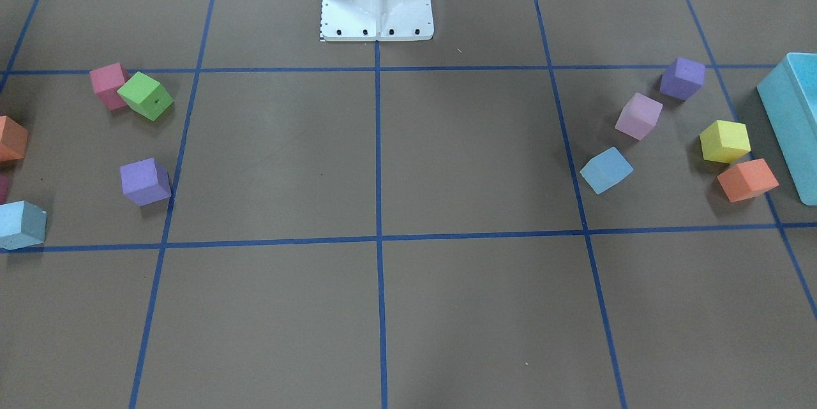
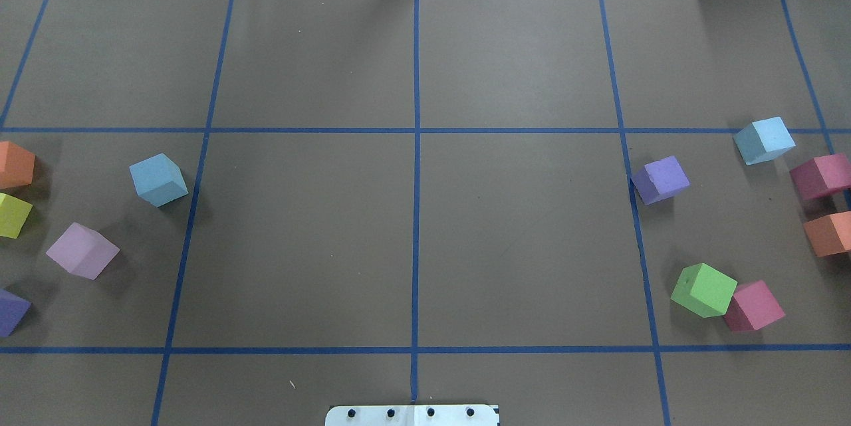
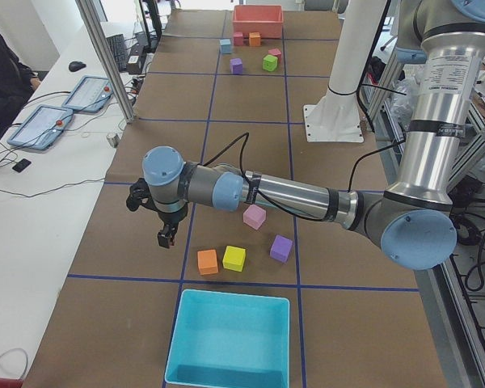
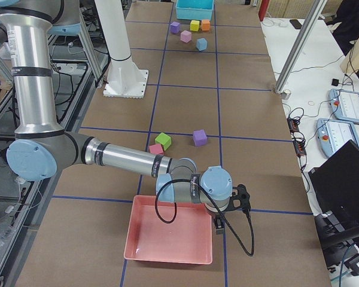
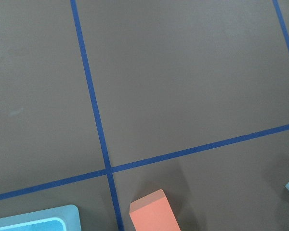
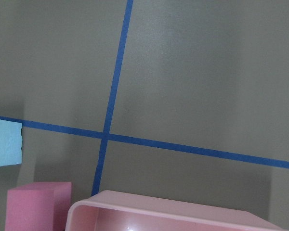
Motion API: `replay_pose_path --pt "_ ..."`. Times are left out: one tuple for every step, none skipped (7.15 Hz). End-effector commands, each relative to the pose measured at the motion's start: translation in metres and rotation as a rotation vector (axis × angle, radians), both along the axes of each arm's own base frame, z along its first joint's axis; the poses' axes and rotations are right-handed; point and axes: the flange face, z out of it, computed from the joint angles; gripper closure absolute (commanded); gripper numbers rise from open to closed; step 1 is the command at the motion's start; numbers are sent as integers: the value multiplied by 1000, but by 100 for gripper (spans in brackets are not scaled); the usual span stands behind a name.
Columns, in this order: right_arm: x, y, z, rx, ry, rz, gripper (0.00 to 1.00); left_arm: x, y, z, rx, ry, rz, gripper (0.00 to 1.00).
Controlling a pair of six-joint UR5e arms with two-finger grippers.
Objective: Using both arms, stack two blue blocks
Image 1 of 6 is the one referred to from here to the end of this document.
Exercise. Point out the green foam cube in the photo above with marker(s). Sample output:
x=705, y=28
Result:
x=146, y=96

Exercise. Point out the light blue foam cube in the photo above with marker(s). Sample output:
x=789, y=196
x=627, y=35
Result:
x=606, y=170
x=22, y=225

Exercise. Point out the light pink foam cube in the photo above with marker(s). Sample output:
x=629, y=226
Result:
x=639, y=116

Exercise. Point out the purple foam cube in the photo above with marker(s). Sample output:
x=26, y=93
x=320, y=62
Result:
x=682, y=79
x=145, y=182

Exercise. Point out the cyan plastic bin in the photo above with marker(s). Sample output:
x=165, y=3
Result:
x=788, y=94

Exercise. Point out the yellow foam cube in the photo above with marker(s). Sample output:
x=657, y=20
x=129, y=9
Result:
x=724, y=141

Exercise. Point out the orange foam cube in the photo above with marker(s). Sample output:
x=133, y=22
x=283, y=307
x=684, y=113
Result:
x=747, y=180
x=14, y=140

